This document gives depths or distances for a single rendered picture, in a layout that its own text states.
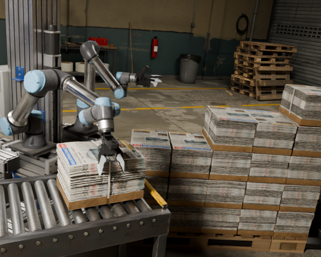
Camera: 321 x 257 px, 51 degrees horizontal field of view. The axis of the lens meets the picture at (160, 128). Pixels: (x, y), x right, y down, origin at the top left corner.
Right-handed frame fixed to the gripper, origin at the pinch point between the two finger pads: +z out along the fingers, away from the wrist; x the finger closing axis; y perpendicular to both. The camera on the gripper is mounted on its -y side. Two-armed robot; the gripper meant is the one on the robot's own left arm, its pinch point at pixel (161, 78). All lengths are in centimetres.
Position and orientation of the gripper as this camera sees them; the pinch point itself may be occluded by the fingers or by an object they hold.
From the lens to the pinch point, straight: 265.2
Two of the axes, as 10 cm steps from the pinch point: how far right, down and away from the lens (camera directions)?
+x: -0.5, 4.4, -9.0
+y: -0.9, 8.9, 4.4
